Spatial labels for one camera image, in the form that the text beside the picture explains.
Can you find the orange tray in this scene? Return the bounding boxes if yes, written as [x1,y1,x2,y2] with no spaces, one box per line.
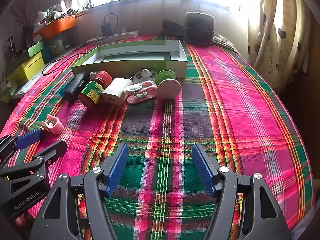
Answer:
[32,15,77,39]

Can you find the black rectangular device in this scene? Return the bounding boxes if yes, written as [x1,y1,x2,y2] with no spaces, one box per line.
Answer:
[64,72,87,103]

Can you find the glass tank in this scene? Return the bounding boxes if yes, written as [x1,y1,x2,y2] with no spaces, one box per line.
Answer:
[42,34,75,55]

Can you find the white plastic packet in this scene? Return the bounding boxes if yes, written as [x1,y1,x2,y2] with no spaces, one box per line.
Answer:
[0,80,33,100]

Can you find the white USB charger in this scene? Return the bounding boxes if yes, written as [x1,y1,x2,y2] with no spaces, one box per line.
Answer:
[102,77,133,106]

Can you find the black cable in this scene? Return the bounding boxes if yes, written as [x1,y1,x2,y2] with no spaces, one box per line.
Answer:
[42,52,85,75]

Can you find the green white spool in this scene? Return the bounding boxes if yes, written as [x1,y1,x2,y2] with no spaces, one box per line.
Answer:
[154,69,182,100]

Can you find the dried branches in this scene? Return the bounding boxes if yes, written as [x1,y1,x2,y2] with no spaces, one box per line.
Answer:
[7,2,35,45]

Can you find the brown bottle with red cap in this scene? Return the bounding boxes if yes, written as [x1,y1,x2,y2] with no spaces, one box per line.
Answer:
[78,71,113,108]

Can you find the dark glass jar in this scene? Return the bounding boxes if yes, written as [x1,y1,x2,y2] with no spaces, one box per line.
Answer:
[6,37,17,53]

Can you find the lime green storage box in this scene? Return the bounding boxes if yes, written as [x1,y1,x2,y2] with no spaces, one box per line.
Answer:
[7,41,44,67]

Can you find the cream patterned curtain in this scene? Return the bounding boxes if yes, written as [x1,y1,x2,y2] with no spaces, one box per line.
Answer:
[247,0,313,93]

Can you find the white power strip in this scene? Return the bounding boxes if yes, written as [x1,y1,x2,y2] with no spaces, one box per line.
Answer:
[87,31,138,43]

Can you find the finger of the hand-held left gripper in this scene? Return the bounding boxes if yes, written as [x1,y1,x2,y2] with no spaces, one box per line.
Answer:
[0,128,44,167]
[0,140,67,180]

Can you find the pink green plaid blanket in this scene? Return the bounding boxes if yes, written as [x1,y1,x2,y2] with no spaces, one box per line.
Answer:
[0,34,314,240]

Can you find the large green cardboard box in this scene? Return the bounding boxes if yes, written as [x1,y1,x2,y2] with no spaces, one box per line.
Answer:
[71,39,188,80]

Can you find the blue box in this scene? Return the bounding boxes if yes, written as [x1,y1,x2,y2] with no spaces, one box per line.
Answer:
[41,46,54,63]

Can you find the pink white clip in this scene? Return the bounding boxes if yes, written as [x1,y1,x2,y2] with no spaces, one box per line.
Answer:
[41,114,64,136]

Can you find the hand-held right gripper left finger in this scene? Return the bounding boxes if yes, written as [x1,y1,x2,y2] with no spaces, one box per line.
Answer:
[30,143,129,240]

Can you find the dark cloth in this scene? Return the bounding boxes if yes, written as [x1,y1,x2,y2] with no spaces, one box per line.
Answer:
[161,19,185,37]

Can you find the yellow storage box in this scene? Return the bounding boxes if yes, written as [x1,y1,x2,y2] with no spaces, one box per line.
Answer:
[7,54,46,85]

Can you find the black adapter with cable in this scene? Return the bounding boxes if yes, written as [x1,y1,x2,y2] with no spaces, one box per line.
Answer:
[101,13,118,37]

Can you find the beige patterned pillow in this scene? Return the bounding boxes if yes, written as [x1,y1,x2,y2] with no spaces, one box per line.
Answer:
[212,34,238,53]

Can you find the white panda toy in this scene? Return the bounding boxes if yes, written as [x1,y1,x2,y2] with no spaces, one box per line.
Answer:
[132,69,158,84]

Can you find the clutter in orange tray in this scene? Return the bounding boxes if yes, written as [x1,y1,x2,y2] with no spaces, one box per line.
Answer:
[32,2,75,28]

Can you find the grey black heater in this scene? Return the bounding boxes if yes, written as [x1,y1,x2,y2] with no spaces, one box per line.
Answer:
[182,12,215,46]

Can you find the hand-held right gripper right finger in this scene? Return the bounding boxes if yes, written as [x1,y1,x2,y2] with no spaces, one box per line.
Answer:
[192,143,292,240]

